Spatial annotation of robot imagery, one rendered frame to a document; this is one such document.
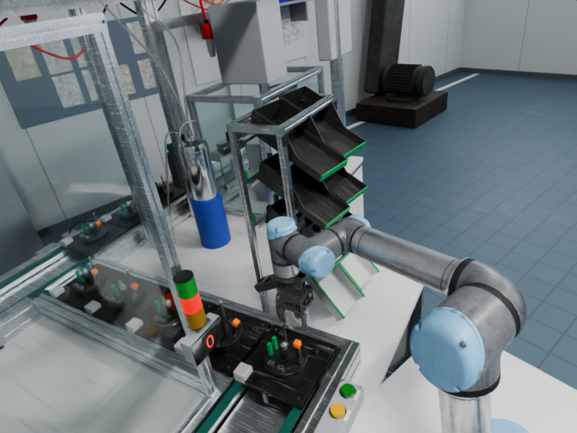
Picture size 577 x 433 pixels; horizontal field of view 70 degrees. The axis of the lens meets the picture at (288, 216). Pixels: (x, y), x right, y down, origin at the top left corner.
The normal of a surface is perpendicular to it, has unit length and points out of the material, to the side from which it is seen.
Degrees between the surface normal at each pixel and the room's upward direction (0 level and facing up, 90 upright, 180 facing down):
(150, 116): 90
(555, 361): 0
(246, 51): 90
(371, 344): 0
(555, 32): 90
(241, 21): 90
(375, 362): 0
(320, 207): 25
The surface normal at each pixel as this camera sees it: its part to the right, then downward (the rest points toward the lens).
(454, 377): -0.81, 0.26
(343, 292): 0.45, -0.43
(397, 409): -0.12, -0.86
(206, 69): 0.64, 0.32
